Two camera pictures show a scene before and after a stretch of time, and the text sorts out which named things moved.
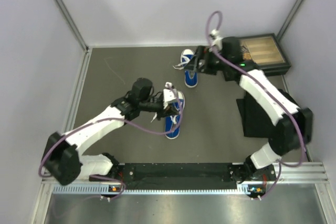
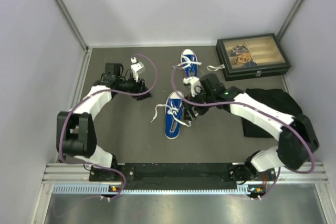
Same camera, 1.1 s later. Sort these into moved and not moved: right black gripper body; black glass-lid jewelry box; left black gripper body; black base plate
Moved: right black gripper body; left black gripper body
Not moved: black base plate; black glass-lid jewelry box
